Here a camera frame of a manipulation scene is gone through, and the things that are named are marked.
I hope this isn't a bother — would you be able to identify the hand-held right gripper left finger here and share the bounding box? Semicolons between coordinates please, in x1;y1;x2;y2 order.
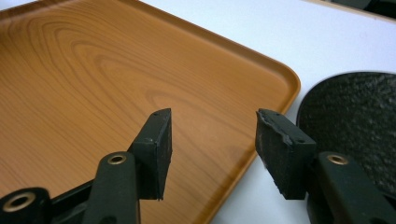
81;107;174;224

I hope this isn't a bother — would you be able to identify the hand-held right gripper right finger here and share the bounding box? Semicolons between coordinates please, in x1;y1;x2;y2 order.
254;107;396;224

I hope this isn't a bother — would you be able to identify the black speckled round plate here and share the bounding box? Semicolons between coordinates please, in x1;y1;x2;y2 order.
295;71;396;198

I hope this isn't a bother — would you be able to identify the wood-grain brown tray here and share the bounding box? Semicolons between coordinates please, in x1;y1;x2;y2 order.
0;0;302;224

